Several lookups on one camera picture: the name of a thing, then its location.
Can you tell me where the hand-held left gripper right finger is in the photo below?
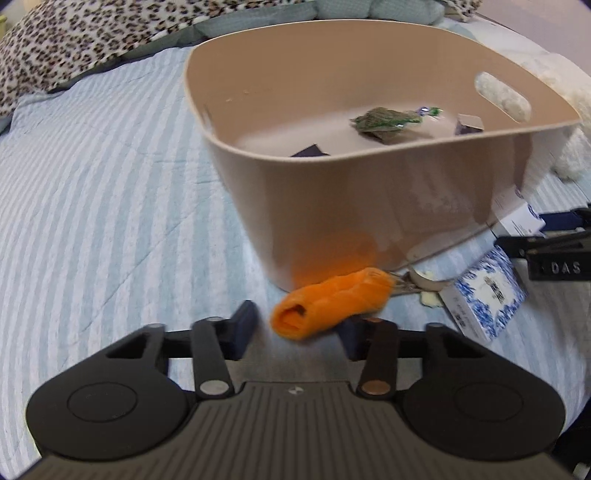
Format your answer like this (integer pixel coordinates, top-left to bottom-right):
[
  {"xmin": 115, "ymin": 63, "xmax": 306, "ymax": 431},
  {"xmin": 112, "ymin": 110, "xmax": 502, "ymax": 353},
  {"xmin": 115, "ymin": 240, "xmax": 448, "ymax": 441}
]
[{"xmin": 339, "ymin": 318, "xmax": 485, "ymax": 398}]

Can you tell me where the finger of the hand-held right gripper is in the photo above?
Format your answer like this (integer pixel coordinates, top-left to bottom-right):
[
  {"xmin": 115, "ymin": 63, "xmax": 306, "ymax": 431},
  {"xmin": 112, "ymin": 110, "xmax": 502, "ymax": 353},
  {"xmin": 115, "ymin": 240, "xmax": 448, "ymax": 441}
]
[
  {"xmin": 539, "ymin": 208, "xmax": 591, "ymax": 232},
  {"xmin": 495, "ymin": 231, "xmax": 591, "ymax": 259}
]

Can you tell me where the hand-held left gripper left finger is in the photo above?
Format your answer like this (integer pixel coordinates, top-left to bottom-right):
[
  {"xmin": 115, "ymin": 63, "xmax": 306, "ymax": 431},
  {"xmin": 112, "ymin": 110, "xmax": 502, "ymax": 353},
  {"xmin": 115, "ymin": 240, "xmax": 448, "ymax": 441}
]
[{"xmin": 107, "ymin": 300, "xmax": 257, "ymax": 400}]

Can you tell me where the orange plush pouch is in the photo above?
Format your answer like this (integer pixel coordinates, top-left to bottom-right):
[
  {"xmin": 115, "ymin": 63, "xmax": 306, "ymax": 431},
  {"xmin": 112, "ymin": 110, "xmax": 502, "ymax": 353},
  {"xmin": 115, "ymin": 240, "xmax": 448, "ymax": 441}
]
[{"xmin": 270, "ymin": 268, "xmax": 394, "ymax": 343}]

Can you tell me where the beige plastic basket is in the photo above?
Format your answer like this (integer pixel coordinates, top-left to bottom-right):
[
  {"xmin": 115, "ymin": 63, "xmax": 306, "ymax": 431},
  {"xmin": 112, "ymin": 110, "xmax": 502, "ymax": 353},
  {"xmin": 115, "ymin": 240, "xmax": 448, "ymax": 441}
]
[{"xmin": 184, "ymin": 18, "xmax": 583, "ymax": 293}]

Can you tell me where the white box with blue print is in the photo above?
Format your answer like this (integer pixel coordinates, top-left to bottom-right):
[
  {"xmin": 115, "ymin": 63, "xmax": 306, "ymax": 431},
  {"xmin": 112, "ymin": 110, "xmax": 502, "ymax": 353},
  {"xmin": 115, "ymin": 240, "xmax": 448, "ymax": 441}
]
[{"xmin": 489, "ymin": 200, "xmax": 546, "ymax": 241}]

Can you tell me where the blue white patterned box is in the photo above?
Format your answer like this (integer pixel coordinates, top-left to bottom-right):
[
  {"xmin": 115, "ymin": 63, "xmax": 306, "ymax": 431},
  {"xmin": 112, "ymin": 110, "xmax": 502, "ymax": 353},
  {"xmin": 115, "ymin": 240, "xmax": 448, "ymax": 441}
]
[{"xmin": 438, "ymin": 244, "xmax": 528, "ymax": 343}]

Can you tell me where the cream tape roll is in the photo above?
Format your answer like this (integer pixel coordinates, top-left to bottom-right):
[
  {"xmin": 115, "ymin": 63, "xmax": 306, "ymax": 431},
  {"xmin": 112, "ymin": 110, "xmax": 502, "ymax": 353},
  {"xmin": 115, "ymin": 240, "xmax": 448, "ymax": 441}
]
[{"xmin": 409, "ymin": 268, "xmax": 455, "ymax": 293}]

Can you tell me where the dark small box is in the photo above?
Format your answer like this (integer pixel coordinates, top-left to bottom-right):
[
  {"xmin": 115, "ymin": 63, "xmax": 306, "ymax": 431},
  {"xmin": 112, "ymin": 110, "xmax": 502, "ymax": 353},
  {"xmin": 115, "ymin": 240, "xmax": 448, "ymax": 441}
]
[{"xmin": 455, "ymin": 114, "xmax": 485, "ymax": 136}]

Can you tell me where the white plush toy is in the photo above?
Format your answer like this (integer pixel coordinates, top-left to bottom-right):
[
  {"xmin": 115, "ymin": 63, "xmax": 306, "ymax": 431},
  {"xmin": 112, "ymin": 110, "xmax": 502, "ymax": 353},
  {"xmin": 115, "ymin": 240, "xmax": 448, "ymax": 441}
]
[{"xmin": 475, "ymin": 46, "xmax": 591, "ymax": 182}]

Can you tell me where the green brown toy in tub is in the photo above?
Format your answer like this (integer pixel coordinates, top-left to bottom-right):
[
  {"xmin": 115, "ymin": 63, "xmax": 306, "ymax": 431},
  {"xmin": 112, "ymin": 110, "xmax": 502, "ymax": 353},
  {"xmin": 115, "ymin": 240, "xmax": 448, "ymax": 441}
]
[{"xmin": 349, "ymin": 106, "xmax": 444, "ymax": 135}]

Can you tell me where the blue striped bed sheet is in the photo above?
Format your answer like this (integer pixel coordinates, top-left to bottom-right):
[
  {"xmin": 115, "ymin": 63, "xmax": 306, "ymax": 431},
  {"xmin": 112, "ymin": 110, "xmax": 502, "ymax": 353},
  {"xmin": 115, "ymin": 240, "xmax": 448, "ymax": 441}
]
[{"xmin": 0, "ymin": 14, "xmax": 591, "ymax": 464}]

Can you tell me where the leopard print blanket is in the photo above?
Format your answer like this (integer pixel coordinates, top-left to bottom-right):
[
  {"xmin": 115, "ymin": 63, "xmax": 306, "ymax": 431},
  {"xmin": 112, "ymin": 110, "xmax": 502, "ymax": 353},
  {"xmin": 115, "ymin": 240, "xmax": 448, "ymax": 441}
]
[{"xmin": 0, "ymin": 0, "xmax": 320, "ymax": 134}]

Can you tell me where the metal key ring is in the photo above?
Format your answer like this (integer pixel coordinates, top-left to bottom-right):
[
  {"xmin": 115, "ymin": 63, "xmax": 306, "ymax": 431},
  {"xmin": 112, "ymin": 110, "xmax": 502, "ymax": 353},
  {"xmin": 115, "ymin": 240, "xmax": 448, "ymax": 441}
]
[{"xmin": 390, "ymin": 270, "xmax": 417, "ymax": 294}]

